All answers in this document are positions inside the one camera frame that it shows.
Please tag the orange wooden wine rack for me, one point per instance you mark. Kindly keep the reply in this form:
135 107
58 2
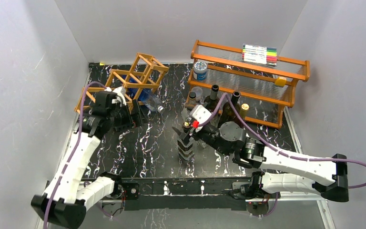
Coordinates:
146 72

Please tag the small clear plastic cup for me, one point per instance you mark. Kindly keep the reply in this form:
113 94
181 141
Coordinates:
198 91

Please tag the clear glass bottle black cap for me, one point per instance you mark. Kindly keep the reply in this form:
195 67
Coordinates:
189 105

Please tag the blue lidded jar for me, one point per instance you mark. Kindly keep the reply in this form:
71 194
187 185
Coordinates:
199 70

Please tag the orange wooden shelf rack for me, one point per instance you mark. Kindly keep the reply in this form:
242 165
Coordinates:
255 82

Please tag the yellow block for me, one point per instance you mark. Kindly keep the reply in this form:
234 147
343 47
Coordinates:
280 81

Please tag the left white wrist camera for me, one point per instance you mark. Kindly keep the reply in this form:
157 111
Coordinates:
119 93

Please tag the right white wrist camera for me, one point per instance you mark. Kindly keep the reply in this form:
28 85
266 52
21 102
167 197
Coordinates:
200 114

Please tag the dark wine bottle cream label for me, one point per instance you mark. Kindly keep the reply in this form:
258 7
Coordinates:
228 113

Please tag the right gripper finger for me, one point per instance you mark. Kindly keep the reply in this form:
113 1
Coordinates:
185 146
181 132

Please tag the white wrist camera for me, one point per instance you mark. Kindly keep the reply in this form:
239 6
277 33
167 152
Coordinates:
200 114
119 93

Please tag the blue plastic bottle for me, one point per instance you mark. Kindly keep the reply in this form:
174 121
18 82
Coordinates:
147 97

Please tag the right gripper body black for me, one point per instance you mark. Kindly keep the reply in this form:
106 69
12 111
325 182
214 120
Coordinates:
209 135

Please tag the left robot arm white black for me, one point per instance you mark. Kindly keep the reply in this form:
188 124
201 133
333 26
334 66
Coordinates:
63 203

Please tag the marker pen pack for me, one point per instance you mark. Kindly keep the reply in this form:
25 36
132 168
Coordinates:
259 54

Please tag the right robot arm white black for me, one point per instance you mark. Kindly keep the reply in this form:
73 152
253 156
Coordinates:
277 169

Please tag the clear square bottle dark cap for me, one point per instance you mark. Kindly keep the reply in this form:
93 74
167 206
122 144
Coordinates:
187 126

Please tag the dark wine bottle brown label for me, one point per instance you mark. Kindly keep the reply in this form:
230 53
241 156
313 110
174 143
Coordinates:
211 101

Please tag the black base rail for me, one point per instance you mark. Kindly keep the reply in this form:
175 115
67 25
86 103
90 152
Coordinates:
194 193

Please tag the brown wine bottle gold cap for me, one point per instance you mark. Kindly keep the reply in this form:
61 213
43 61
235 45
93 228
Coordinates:
244 108

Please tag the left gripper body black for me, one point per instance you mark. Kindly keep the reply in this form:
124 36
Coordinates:
122 119

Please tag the clear glass bottle white label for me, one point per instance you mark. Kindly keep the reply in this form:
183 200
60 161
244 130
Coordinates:
202 144

